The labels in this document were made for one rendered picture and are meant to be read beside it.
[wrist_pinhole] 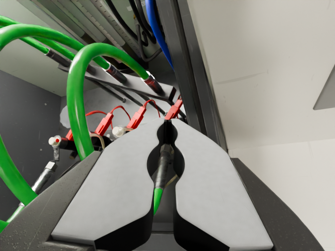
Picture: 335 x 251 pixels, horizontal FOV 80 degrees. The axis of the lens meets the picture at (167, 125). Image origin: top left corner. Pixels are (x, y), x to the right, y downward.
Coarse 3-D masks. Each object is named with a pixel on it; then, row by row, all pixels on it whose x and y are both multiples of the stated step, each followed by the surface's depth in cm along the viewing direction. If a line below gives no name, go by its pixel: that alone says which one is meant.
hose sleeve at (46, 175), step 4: (44, 172) 40; (48, 172) 41; (52, 172) 41; (40, 176) 39; (44, 176) 40; (48, 176) 40; (36, 180) 39; (40, 180) 39; (44, 180) 39; (36, 184) 38; (40, 184) 39; (44, 184) 39; (32, 188) 38; (36, 188) 38; (40, 188) 38; (36, 192) 38; (20, 204) 35
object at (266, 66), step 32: (192, 0) 16; (224, 0) 16; (256, 0) 16; (288, 0) 16; (320, 0) 16; (224, 32) 19; (256, 32) 19; (288, 32) 19; (320, 32) 19; (224, 64) 22; (256, 64) 22; (288, 64) 22; (320, 64) 22; (224, 96) 27; (256, 96) 27; (288, 96) 27; (224, 128) 36; (256, 128) 36; (288, 128) 35; (320, 128) 35
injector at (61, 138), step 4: (56, 136) 44; (60, 136) 44; (60, 140) 44; (64, 140) 45; (68, 140) 46; (60, 144) 44; (64, 144) 45; (68, 144) 46; (72, 144) 47; (60, 148) 45; (64, 148) 46; (68, 148) 46; (72, 148) 47; (76, 148) 48; (96, 148) 55; (72, 152) 48; (76, 152) 49; (72, 156) 47
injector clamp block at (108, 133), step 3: (186, 120) 50; (186, 123) 49; (111, 129) 56; (105, 132) 57; (108, 132) 56; (111, 132) 56; (105, 135) 57; (108, 135) 56; (111, 135) 56; (111, 138) 56; (114, 138) 55; (171, 147) 49; (159, 150) 50; (171, 150) 49; (159, 153) 50; (159, 156) 50; (171, 156) 49; (171, 159) 49
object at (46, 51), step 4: (24, 40) 40; (28, 40) 41; (32, 40) 42; (32, 44) 42; (36, 44) 42; (40, 44) 43; (36, 48) 43; (40, 48) 43; (44, 48) 44; (48, 48) 45; (44, 52) 45; (48, 52) 45; (52, 52) 46; (48, 56) 46; (20, 208) 35; (16, 212) 34; (12, 216) 34; (8, 220) 33
